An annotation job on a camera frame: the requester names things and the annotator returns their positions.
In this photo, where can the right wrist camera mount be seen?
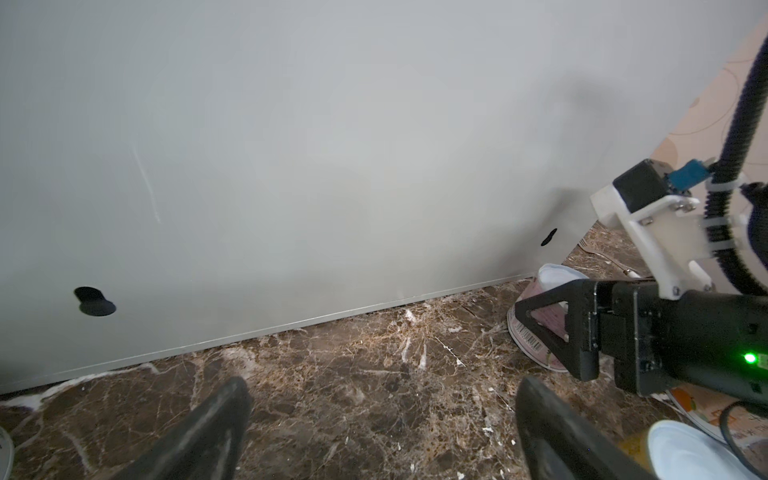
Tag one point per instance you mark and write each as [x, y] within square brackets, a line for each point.
[653, 203]

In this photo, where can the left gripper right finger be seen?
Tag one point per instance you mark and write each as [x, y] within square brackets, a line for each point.
[560, 444]

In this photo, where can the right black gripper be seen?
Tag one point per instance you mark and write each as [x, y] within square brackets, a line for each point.
[713, 340]

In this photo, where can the pink can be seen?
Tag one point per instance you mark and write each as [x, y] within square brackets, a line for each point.
[552, 317]

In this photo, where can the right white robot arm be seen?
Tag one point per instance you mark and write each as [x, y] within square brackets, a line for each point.
[727, 269]

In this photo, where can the grey metal cabinet box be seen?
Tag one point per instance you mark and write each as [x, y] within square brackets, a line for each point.
[178, 175]

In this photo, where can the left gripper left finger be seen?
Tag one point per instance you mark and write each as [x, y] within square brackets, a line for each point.
[205, 445]

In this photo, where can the teal can upper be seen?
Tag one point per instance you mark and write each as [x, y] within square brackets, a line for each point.
[7, 454]

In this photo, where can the brown orange can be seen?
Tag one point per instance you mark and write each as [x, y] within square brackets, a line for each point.
[693, 448]

